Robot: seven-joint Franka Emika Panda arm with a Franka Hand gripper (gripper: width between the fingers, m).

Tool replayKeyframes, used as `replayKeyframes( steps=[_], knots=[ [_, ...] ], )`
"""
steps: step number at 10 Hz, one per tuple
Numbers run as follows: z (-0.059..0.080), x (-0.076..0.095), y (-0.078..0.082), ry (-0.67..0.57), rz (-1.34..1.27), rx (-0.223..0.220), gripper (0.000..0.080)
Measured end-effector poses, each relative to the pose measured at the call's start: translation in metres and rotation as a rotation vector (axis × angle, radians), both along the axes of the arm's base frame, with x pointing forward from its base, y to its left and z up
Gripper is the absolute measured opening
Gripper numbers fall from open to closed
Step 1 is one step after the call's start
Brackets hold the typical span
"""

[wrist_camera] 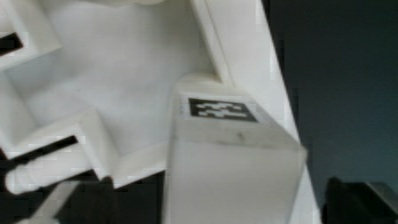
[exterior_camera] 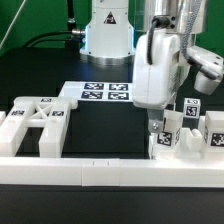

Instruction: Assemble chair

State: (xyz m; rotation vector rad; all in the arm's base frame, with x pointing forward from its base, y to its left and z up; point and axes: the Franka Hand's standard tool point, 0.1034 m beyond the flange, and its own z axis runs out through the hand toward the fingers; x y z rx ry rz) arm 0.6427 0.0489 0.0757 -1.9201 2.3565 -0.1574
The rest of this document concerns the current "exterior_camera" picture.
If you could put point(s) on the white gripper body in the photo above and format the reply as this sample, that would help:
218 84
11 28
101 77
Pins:
155 86

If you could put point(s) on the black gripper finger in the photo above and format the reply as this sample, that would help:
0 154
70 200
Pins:
155 120

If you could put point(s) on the white chair seat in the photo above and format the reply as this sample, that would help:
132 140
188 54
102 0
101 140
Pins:
183 144

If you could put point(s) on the white chair nut peg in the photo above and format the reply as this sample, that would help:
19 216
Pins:
170 131

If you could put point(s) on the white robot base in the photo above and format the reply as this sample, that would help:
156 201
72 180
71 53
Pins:
109 36

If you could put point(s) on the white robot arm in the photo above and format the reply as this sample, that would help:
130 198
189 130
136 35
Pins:
181 17

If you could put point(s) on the white part at left edge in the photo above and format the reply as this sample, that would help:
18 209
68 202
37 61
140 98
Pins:
2 117

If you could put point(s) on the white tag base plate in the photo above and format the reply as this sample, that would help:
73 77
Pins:
97 91

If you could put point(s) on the white chair back frame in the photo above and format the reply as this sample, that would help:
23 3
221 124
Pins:
52 114

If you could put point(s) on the white obstacle fence wall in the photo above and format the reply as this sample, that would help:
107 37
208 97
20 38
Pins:
111 172

